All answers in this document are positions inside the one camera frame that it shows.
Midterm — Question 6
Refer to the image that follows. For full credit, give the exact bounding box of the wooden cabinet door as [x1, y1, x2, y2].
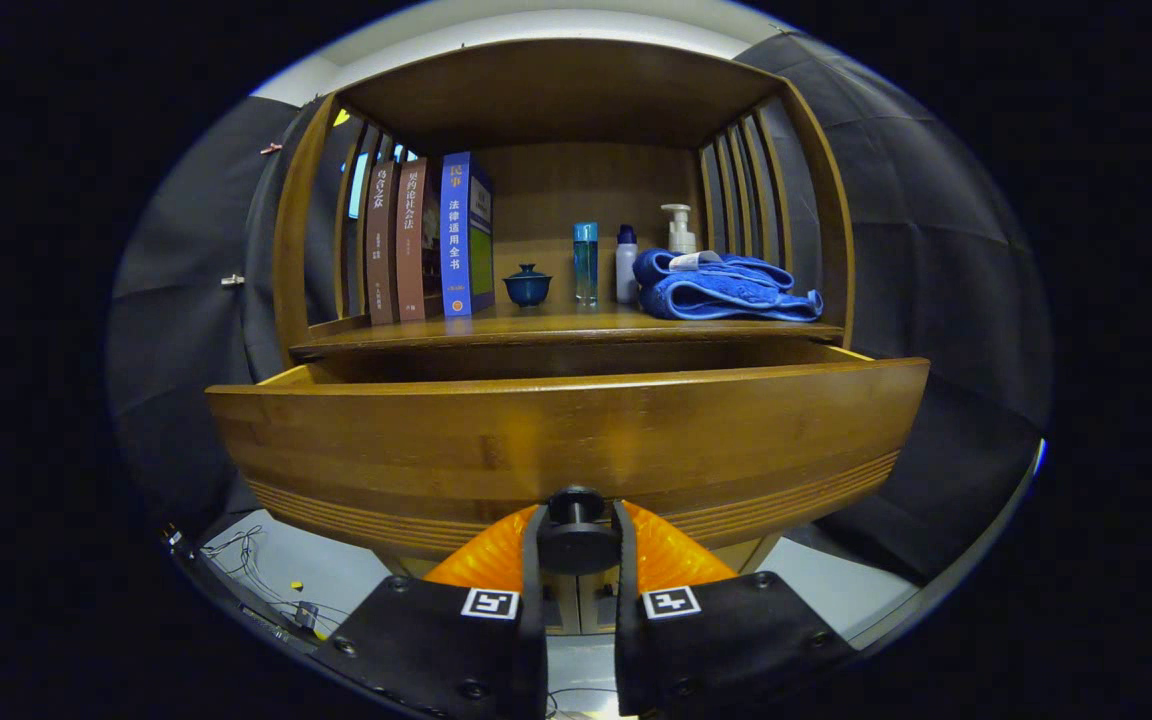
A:
[581, 535, 785, 635]
[391, 550, 585, 637]

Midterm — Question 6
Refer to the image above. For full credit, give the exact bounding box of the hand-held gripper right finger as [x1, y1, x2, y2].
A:
[611, 500, 857, 719]

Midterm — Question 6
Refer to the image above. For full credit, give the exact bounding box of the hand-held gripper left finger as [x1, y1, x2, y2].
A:
[311, 503, 550, 720]

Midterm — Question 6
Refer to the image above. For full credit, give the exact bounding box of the blue book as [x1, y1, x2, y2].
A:
[440, 151, 495, 319]

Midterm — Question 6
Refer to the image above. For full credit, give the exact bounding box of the blue folded towel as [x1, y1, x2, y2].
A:
[633, 248, 825, 323]

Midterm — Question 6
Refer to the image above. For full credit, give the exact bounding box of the teal glass bottle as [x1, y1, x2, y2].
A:
[573, 222, 599, 307]

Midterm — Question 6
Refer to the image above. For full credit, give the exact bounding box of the dark blue lidded teacup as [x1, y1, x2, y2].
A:
[503, 264, 553, 308]

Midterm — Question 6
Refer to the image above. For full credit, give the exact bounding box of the reddish brown book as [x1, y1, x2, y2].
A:
[396, 157, 444, 323]

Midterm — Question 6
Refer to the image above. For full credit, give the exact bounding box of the white pump bottle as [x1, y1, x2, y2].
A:
[661, 204, 697, 256]

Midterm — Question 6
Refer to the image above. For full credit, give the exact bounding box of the black backdrop cloth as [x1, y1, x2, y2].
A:
[104, 30, 1052, 586]

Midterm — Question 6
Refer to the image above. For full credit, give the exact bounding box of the wooden countertop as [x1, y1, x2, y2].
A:
[288, 300, 845, 353]

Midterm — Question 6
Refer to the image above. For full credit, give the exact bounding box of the white bottle with blue cap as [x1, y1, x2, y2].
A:
[615, 225, 639, 304]

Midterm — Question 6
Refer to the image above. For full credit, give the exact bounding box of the thin floor cable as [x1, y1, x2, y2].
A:
[198, 525, 357, 646]

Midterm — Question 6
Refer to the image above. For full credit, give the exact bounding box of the dark brown book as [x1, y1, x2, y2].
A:
[366, 160, 402, 326]

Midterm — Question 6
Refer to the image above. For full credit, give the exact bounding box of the wooden cabinet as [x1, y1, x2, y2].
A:
[271, 38, 855, 637]

